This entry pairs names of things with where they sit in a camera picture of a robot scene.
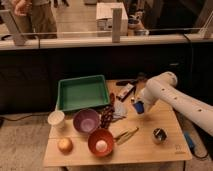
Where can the red bowl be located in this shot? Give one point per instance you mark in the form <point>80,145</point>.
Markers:
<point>101,134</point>

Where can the metal cup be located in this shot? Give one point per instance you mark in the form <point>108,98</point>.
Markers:
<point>159,136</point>

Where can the white cardboard box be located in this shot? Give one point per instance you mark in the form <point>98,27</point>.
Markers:
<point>104,14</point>

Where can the white cup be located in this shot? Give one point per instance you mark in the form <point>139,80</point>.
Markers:
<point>56,119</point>

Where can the brown patterned cloth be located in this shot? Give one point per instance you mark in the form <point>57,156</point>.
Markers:
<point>107,113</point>

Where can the person in khaki pants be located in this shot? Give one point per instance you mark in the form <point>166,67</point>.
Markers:
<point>34,18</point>

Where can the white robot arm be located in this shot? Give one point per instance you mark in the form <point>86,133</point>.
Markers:
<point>162,87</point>

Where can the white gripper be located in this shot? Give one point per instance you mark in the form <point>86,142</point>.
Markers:
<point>148,100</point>

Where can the small rectangular box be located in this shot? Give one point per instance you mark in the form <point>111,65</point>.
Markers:
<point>123,93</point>

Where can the green plastic tray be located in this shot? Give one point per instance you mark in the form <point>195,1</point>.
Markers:
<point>82,92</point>

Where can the olive tongs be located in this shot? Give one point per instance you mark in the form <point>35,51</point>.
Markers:
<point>125,136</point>

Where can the white egg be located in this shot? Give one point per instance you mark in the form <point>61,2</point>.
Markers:
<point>101,146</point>

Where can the wooden table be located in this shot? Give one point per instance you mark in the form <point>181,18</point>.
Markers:
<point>140,148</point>

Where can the light blue cloth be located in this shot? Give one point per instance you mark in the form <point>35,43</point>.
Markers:
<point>120,110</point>

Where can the purple bowl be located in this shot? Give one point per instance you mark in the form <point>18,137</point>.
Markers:
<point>86,121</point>

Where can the black handled tool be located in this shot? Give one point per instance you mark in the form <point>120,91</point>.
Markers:
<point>140,77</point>

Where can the blue object on floor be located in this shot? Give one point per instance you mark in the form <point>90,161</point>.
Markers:
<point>189,141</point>

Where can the blue sponge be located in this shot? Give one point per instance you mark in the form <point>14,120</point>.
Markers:
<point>139,107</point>

